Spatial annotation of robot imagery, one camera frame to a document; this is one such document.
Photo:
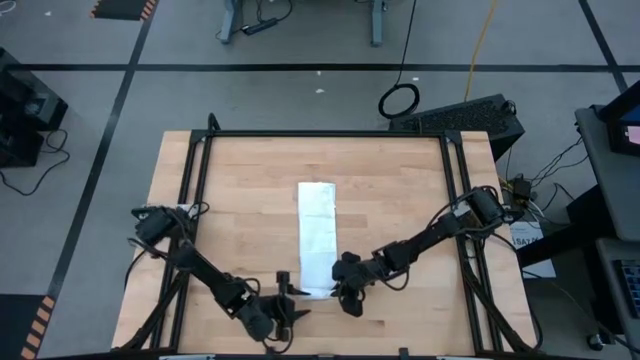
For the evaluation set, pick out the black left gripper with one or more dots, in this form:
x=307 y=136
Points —
x=283 y=280

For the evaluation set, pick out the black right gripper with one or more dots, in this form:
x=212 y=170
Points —
x=350 y=267

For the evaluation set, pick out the white cloth napkin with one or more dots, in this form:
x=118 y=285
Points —
x=317 y=235

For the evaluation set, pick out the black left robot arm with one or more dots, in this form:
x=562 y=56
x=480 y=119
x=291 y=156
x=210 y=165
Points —
x=205 y=270

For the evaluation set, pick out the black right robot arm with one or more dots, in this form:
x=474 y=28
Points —
x=430 y=235

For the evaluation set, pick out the white labelled box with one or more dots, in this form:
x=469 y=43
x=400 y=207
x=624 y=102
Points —
x=535 y=260

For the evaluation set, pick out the black power adapter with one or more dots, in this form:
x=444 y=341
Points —
x=522 y=188

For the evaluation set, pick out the black computer tower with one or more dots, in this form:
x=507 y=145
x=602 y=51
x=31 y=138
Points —
x=460 y=117

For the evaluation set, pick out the black caster wheel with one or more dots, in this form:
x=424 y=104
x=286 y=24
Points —
x=595 y=342

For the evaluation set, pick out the grey-blue desk leg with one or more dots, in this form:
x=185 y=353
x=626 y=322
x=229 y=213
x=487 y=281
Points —
x=230 y=20
x=376 y=22

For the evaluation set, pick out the grey side desk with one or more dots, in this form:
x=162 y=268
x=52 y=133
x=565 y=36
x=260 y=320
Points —
x=615 y=190
x=612 y=280

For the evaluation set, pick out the black power strip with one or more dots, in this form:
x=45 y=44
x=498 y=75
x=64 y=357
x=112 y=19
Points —
x=260 y=26

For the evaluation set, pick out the black orange-striped floor plate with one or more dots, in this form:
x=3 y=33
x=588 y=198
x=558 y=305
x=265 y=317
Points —
x=122 y=9
x=15 y=325

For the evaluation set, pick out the black keyboard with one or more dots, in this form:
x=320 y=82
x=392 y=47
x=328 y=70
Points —
x=631 y=287

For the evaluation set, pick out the black monitor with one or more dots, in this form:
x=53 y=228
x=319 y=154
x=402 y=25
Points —
x=622 y=125

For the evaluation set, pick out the black equipment stack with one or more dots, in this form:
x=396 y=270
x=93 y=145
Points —
x=25 y=110

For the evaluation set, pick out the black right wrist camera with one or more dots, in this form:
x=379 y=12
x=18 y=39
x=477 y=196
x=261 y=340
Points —
x=372 y=270

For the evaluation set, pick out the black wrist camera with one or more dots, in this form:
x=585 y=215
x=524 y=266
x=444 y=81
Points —
x=260 y=322
x=372 y=270

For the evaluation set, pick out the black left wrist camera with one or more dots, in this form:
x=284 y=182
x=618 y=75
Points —
x=260 y=322

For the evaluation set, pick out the black frame bracket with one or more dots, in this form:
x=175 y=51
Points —
x=404 y=353

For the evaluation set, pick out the black metal table frame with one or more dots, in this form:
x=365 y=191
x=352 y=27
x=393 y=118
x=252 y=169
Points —
x=325 y=133

